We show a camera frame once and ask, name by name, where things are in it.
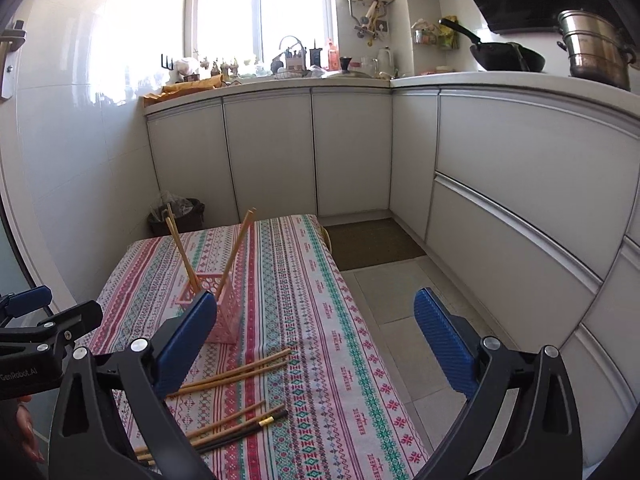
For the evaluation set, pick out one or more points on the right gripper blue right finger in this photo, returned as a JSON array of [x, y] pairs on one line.
[[519, 420]]

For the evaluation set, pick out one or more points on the black chopstick gold band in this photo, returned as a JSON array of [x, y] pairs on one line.
[[275, 416]]

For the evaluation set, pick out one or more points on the patterned striped tablecloth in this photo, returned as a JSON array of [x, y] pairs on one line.
[[345, 418]]

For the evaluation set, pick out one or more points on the black trash bin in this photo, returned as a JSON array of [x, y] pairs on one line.
[[188, 214]]

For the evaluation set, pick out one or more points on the stainless steel steamer pot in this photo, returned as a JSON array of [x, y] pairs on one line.
[[595, 49]]

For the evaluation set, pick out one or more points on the pink perforated utensil holder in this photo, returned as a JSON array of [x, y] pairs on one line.
[[229, 312]]

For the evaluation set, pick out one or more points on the brown floor mat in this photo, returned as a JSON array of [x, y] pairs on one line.
[[371, 243]]

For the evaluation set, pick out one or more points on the door handle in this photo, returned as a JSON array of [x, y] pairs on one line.
[[12, 39]]

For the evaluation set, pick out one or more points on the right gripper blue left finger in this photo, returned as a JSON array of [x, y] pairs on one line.
[[90, 439]]

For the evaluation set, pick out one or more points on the black wok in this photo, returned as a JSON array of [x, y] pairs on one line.
[[499, 56]]

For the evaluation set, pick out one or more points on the wooden chopstick in holder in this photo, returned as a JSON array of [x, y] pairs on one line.
[[245, 226], [193, 278]]

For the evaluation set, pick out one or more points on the person left hand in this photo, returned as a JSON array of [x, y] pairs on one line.
[[20, 451]]

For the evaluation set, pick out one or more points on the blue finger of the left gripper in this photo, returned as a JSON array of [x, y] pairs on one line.
[[22, 303]]

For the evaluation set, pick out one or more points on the red bottle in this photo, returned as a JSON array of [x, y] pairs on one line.
[[333, 57]]

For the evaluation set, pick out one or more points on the window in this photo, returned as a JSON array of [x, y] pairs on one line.
[[243, 29]]

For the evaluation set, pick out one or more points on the wooden chopstick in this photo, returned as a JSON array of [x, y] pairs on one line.
[[277, 357], [245, 226], [230, 380], [211, 427], [193, 278], [207, 436]]

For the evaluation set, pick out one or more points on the kitchen faucet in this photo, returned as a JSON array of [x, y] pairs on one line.
[[292, 46]]

